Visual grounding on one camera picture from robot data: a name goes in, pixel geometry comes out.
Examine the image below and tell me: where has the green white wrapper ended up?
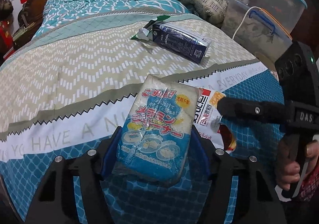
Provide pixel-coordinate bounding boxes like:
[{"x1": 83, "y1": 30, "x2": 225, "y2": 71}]
[{"x1": 130, "y1": 15, "x2": 171, "y2": 40}]

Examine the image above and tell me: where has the white cable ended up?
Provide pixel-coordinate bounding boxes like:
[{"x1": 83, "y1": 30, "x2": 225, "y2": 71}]
[{"x1": 233, "y1": 7, "x2": 262, "y2": 40}]

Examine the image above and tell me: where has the white red snack wrapper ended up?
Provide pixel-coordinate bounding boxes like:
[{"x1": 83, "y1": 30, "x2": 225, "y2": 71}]
[{"x1": 194, "y1": 88, "x2": 237, "y2": 153}]

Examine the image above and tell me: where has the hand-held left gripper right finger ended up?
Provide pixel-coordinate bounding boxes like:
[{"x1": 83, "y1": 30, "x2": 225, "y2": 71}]
[{"x1": 191, "y1": 127, "x2": 287, "y2": 224}]

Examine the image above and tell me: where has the brown handbag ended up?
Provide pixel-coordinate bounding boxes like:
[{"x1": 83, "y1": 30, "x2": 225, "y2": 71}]
[{"x1": 0, "y1": 0, "x2": 14, "y2": 22}]

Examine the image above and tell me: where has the blue beige printed quilt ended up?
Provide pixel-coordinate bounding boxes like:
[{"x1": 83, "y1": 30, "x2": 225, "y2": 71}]
[{"x1": 0, "y1": 12, "x2": 285, "y2": 224}]

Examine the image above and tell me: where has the stack of papers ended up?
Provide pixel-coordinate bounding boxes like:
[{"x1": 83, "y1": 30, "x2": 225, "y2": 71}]
[{"x1": 12, "y1": 22, "x2": 35, "y2": 41}]

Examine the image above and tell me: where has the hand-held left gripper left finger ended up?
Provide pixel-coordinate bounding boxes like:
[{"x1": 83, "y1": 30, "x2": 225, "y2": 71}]
[{"x1": 25, "y1": 126, "x2": 123, "y2": 224}]

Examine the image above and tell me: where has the clear storage box blue latch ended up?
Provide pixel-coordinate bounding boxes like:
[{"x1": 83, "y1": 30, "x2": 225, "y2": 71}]
[{"x1": 222, "y1": 0, "x2": 293, "y2": 65}]

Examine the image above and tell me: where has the person's right hand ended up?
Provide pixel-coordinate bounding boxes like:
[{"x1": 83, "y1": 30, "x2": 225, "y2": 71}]
[{"x1": 275, "y1": 135, "x2": 319, "y2": 191}]

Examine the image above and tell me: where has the dark blue milk carton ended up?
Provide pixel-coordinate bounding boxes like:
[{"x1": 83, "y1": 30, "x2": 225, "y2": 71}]
[{"x1": 152, "y1": 23, "x2": 212, "y2": 64}]

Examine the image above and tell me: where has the white orange-edged lid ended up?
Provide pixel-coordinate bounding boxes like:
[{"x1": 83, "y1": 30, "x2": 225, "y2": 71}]
[{"x1": 258, "y1": 8, "x2": 292, "y2": 40}]

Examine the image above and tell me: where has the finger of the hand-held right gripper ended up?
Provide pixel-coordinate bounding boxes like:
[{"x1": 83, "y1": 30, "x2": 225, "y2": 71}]
[{"x1": 216, "y1": 96, "x2": 287, "y2": 125}]

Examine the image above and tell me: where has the blue white sponge packet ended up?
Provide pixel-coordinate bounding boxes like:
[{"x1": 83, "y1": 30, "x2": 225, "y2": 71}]
[{"x1": 112, "y1": 73, "x2": 201, "y2": 188}]

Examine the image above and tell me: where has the red bag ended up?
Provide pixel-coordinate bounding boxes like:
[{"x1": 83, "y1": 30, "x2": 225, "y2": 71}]
[{"x1": 0, "y1": 18, "x2": 14, "y2": 58}]

